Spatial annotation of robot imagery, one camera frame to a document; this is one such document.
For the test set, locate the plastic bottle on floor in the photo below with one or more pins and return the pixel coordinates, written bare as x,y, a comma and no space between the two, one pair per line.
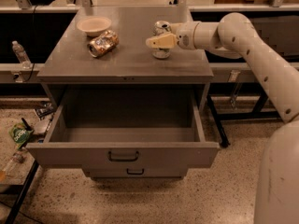
13,166

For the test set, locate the crushed gold soda can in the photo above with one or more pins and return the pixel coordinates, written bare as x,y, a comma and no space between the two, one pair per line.
103,44

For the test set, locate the green chip bag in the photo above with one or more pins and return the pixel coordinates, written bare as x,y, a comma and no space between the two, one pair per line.
20,134

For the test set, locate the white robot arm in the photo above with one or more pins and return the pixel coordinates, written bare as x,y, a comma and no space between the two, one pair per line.
277,196

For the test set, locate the black drawer handle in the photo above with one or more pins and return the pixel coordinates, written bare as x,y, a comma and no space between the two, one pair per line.
135,172
125,157

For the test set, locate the black top drawer handle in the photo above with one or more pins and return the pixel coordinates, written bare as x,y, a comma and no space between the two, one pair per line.
125,157

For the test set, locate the clear plastic water bottle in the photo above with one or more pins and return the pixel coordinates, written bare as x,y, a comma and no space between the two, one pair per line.
21,55

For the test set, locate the black table leg left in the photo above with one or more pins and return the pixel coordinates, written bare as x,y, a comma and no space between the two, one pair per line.
22,194

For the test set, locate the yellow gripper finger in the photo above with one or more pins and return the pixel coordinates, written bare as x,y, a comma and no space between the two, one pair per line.
163,41

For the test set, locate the white green 7up can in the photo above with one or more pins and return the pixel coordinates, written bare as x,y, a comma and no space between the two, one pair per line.
161,27

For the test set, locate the white paper bowl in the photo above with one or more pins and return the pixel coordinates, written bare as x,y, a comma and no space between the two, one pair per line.
93,26

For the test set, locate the grey metal drawer cabinet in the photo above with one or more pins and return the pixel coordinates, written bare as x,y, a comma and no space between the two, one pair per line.
129,66

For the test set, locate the black lower drawer handle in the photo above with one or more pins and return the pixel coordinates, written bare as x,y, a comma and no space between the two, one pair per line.
135,172

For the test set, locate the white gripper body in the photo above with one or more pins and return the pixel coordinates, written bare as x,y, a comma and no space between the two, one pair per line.
186,36

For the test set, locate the open grey top drawer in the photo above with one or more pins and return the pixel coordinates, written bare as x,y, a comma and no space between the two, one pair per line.
126,130

